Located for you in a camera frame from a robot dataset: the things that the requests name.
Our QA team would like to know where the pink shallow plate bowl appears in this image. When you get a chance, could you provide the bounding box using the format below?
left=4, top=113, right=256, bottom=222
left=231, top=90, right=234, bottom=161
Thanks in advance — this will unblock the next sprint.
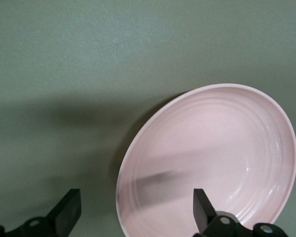
left=115, top=83, right=296, bottom=237

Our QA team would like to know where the brown table cover sheet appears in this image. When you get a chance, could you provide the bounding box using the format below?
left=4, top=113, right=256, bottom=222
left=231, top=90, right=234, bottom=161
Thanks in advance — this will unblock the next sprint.
left=0, top=0, right=296, bottom=237

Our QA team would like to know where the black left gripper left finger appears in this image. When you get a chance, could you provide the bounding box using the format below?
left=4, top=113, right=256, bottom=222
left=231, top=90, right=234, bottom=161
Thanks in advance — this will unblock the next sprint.
left=0, top=189, right=82, bottom=237

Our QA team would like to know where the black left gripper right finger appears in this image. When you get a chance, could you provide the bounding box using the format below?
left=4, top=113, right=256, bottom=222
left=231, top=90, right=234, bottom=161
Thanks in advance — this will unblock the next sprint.
left=193, top=189, right=287, bottom=237

